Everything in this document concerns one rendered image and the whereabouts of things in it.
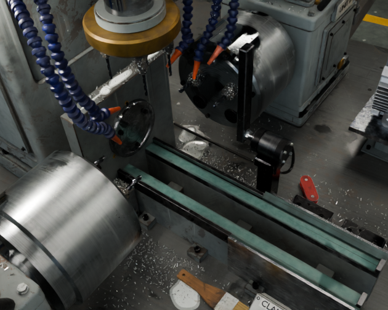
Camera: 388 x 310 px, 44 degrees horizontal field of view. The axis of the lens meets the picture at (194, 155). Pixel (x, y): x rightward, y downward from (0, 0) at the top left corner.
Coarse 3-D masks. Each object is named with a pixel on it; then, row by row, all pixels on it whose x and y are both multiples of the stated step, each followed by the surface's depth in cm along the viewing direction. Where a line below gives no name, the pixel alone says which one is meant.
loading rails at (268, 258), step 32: (160, 160) 121; (192, 160) 118; (160, 192) 111; (192, 192) 121; (224, 192) 112; (256, 192) 110; (160, 224) 120; (192, 224) 109; (224, 224) 106; (256, 224) 112; (288, 224) 105; (320, 224) 103; (192, 256) 112; (224, 256) 110; (256, 256) 99; (288, 256) 99; (320, 256) 104; (352, 256) 99; (384, 256) 97; (256, 288) 105; (288, 288) 99; (320, 288) 92; (352, 288) 104
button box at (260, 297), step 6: (258, 294) 76; (264, 294) 79; (258, 300) 76; (264, 300) 75; (270, 300) 76; (276, 300) 79; (252, 306) 76; (258, 306) 76; (264, 306) 75; (270, 306) 75; (276, 306) 75; (282, 306) 76
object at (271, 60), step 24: (216, 24) 119; (240, 24) 115; (264, 24) 116; (192, 48) 116; (264, 48) 113; (288, 48) 118; (192, 72) 119; (216, 72) 115; (264, 72) 112; (288, 72) 120; (192, 96) 127; (216, 96) 120; (264, 96) 114; (216, 120) 127
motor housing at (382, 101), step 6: (384, 78) 115; (378, 84) 116; (384, 84) 115; (378, 90) 116; (384, 90) 115; (378, 96) 116; (384, 96) 116; (378, 102) 117; (384, 102) 116; (372, 108) 120; (378, 108) 119; (384, 108) 118
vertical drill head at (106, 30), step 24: (120, 0) 81; (144, 0) 83; (168, 0) 91; (96, 24) 86; (120, 24) 83; (144, 24) 83; (168, 24) 85; (96, 48) 86; (120, 48) 83; (144, 48) 83; (168, 48) 92; (144, 72) 90
